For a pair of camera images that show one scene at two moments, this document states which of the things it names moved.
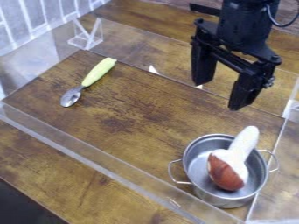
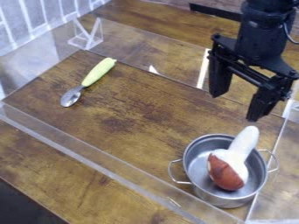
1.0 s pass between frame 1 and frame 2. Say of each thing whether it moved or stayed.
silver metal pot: stayed
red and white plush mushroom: stayed
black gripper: moved
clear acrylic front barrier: stayed
